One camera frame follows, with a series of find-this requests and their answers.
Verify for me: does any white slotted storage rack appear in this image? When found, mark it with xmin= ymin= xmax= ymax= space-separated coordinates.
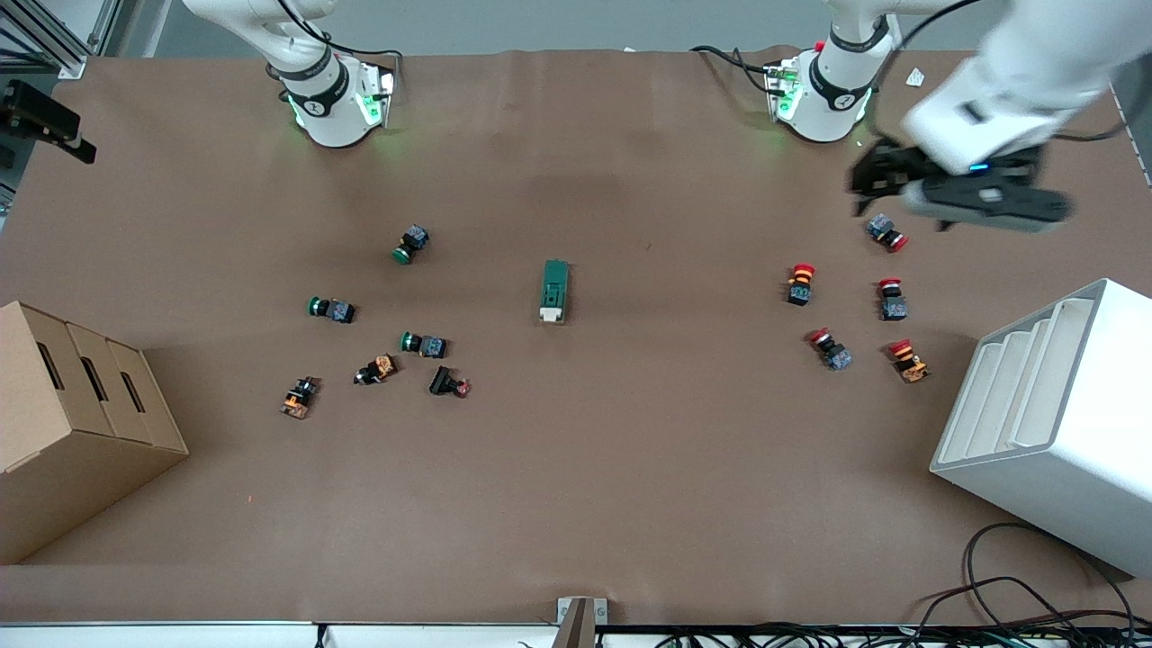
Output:
xmin=930 ymin=278 xmax=1152 ymax=579

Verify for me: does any green load switch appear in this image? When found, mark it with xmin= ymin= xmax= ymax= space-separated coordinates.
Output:
xmin=538 ymin=259 xmax=572 ymax=326

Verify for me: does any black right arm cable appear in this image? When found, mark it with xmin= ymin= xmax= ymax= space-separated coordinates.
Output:
xmin=277 ymin=0 xmax=403 ymax=62

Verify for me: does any black red-tipped switch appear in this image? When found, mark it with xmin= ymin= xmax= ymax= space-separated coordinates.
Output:
xmin=428 ymin=365 xmax=472 ymax=399

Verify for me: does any metal bracket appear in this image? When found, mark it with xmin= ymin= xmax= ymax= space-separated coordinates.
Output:
xmin=551 ymin=597 xmax=608 ymax=648

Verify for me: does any black cable bundle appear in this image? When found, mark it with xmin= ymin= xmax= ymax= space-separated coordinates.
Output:
xmin=621 ymin=621 xmax=1152 ymax=648

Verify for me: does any aluminium frame profile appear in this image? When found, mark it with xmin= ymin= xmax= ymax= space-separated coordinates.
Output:
xmin=0 ymin=0 xmax=122 ymax=80

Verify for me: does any brown table cover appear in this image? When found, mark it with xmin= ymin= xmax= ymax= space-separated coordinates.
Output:
xmin=0 ymin=47 xmax=1152 ymax=626

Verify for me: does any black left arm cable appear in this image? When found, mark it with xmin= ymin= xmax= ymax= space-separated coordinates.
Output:
xmin=690 ymin=44 xmax=786 ymax=78

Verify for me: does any brown cardboard box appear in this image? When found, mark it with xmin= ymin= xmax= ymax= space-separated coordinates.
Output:
xmin=0 ymin=300 xmax=190 ymax=566

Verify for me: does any looping black cable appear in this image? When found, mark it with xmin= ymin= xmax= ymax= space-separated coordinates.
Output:
xmin=913 ymin=522 xmax=1137 ymax=631

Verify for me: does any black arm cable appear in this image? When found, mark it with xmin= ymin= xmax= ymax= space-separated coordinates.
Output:
xmin=690 ymin=44 xmax=786 ymax=78
xmin=277 ymin=0 xmax=403 ymax=62

